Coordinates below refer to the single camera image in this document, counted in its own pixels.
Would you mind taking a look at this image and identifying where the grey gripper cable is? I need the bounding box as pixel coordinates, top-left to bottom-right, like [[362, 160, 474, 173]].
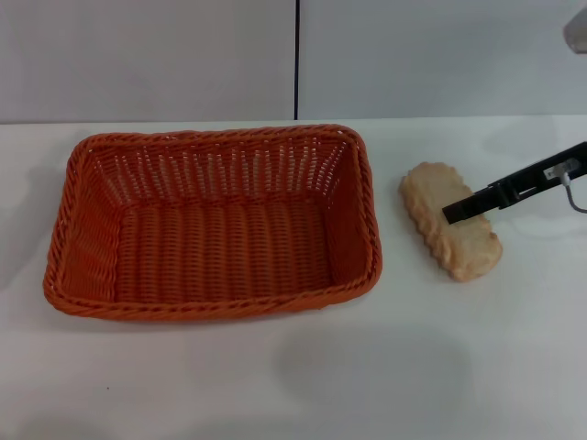
[[561, 175, 587, 214]]

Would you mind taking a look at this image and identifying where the orange woven plastic basket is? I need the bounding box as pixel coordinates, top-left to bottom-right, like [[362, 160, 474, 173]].
[[42, 123, 384, 323]]

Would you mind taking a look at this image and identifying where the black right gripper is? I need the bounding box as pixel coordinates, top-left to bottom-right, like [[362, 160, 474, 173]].
[[442, 140, 587, 226]]

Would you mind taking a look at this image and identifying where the oblong bread piece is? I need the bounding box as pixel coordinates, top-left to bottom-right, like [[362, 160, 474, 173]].
[[397, 160, 504, 283]]

